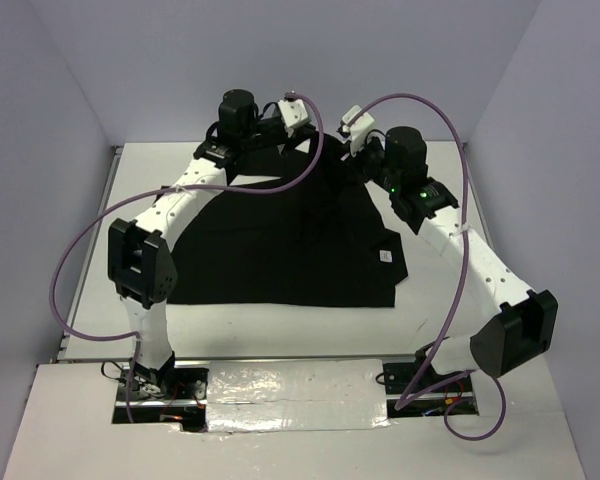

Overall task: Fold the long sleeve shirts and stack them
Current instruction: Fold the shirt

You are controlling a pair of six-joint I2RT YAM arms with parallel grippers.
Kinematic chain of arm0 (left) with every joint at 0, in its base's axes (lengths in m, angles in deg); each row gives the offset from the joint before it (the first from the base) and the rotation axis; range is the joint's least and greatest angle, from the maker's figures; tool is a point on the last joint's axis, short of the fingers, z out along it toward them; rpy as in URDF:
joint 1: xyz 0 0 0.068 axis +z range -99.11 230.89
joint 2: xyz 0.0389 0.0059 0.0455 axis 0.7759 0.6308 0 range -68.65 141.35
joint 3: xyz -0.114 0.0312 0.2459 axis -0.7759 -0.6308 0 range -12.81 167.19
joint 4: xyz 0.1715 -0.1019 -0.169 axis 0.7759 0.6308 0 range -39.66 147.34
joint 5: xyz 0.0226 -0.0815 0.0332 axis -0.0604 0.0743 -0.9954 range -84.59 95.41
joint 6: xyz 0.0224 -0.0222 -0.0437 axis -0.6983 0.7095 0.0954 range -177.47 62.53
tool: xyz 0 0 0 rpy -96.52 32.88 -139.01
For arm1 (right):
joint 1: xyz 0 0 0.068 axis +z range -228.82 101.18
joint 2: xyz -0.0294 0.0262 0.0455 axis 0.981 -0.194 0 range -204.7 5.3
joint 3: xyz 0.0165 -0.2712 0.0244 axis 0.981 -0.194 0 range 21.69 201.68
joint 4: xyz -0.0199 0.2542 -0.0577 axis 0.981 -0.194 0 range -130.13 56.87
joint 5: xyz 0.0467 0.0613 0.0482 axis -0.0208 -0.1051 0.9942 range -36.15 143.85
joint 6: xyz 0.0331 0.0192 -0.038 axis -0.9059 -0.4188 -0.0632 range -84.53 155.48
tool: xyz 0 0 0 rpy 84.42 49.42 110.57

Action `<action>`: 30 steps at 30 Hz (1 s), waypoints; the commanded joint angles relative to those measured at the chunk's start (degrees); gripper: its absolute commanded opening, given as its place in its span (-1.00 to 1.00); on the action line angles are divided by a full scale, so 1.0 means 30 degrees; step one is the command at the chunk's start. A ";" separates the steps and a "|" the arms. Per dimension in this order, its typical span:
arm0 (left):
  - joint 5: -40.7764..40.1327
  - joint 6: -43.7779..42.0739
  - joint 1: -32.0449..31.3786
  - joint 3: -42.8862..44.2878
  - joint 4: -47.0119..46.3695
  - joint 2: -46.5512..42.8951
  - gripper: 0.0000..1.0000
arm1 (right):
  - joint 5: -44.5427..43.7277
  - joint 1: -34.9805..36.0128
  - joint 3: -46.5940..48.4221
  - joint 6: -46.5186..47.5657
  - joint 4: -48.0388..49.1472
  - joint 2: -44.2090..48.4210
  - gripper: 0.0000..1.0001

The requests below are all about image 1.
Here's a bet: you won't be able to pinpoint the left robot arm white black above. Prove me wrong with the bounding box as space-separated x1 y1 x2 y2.
107 89 322 399

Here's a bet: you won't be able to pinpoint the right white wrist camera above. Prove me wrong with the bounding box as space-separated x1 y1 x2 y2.
338 105 375 156

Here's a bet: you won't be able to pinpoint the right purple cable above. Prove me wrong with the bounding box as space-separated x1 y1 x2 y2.
347 92 505 441

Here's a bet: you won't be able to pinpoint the white foam board front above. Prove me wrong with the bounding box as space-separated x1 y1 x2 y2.
5 364 584 479

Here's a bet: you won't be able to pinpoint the purple cable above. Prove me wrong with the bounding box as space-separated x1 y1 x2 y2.
49 91 325 424
347 92 505 441

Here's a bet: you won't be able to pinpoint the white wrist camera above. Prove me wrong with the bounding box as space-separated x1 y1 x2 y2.
277 99 311 138
338 105 375 156

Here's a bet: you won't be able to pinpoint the aluminium rail edge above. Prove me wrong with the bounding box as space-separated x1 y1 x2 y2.
457 141 526 351
55 146 123 362

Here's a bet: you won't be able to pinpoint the silver foil sheet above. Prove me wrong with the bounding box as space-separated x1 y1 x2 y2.
205 359 389 433

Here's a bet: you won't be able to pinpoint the aluminium rail left edge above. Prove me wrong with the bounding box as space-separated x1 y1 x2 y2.
55 146 123 362

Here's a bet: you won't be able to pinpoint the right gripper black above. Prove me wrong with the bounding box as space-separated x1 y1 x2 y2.
343 132 401 192

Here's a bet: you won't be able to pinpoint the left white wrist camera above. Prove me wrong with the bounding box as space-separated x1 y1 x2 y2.
277 99 311 138

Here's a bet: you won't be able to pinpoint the aluminium rail right edge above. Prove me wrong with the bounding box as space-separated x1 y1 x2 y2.
457 141 526 351

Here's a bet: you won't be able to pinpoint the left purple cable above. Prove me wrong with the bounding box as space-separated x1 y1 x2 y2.
49 91 325 424

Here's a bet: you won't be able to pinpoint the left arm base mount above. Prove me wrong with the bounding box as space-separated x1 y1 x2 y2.
100 361 209 433

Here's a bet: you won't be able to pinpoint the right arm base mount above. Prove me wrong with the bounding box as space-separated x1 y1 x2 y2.
375 354 473 401

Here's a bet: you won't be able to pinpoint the black long sleeve shirt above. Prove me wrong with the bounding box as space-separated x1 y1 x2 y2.
168 136 408 308

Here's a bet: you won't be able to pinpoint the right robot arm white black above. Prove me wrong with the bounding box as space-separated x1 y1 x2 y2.
339 126 558 391

